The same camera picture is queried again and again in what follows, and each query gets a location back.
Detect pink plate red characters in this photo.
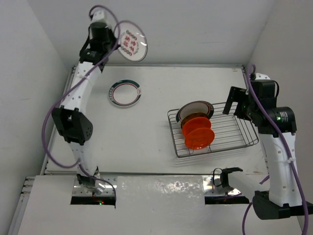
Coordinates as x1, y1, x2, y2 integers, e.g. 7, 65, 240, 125
114, 20, 148, 62

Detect green rimmed white plate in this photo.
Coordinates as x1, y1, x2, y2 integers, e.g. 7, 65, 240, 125
108, 79, 141, 108

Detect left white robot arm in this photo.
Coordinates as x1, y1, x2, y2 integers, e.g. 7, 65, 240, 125
52, 22, 117, 195

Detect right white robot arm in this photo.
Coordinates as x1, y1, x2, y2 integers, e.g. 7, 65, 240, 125
218, 79, 313, 220

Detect dark green rimmed plate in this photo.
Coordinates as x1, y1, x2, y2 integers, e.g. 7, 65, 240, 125
176, 100, 214, 123

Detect yellow brown plate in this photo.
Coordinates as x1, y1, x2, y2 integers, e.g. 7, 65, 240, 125
181, 112, 208, 128

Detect orange plastic plate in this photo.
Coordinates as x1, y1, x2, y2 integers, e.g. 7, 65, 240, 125
184, 128, 215, 150
182, 117, 211, 136

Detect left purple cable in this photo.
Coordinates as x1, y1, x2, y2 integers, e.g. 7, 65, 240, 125
41, 5, 145, 169

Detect purple cable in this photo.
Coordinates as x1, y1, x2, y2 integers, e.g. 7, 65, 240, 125
241, 64, 310, 235
41, 5, 145, 169

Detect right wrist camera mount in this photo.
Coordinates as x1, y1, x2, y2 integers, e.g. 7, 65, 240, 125
255, 73, 270, 80

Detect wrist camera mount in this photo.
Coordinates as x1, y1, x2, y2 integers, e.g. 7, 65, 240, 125
255, 73, 270, 80
91, 10, 107, 23

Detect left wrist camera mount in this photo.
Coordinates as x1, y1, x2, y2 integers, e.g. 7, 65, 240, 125
91, 10, 107, 23

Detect metal wire dish rack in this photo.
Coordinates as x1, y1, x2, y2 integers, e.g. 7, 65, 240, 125
167, 102, 259, 158

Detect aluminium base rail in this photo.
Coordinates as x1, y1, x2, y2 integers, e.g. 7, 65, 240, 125
44, 171, 250, 199

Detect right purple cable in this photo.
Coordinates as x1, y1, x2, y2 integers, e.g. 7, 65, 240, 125
241, 64, 310, 235

